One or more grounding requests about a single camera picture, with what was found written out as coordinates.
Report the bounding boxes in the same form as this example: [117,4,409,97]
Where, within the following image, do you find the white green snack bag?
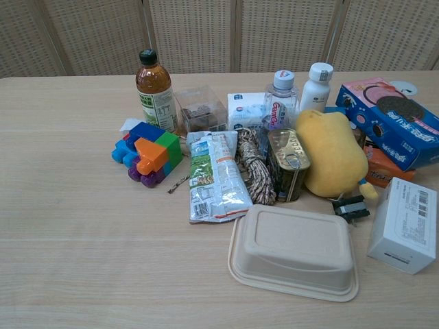
[186,130,254,226]

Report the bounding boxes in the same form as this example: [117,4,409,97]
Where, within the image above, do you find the white table cable grommet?
[388,80,420,97]

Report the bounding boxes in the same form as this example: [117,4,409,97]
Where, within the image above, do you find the woven folding screen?
[0,0,439,79]

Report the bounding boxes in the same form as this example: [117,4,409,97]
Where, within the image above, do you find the pink and blue cookie box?
[335,77,439,172]

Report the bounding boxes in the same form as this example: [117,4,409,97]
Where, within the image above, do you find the colourful toy building blocks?
[110,121,184,188]

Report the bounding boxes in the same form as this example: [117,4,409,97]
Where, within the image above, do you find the orange snack packet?
[362,138,416,189]

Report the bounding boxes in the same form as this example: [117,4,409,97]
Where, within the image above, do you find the beige pulp lunch box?
[226,204,360,304]

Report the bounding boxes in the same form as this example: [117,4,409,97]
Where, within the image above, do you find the white tissue pack blue print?
[226,92,272,132]

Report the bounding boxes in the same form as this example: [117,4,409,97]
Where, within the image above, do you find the white box with barcode label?
[366,176,438,276]

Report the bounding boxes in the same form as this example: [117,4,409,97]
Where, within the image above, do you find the brown tea bottle green label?
[135,49,180,135]

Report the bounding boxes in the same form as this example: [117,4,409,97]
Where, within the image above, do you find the black binder clip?
[331,195,372,228]

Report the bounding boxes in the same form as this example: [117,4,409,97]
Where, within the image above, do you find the white paper slip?
[119,117,142,133]

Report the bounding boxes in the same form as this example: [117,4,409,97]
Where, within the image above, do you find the yellow plush toy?
[295,109,379,202]

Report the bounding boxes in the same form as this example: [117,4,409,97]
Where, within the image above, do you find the thin metal hair clip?
[167,174,191,194]

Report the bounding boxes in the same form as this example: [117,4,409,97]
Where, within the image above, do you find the clear box of brown snacks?
[174,84,229,134]

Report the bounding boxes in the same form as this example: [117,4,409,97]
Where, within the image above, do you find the small clear water bottle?
[261,70,300,133]

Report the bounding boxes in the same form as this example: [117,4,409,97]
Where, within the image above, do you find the patterned snack bag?
[236,127,277,206]

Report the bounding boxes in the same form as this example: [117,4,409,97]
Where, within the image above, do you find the gold rectangular tin can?
[266,127,311,204]

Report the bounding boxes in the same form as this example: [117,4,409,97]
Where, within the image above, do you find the white pill bottle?
[299,62,335,114]

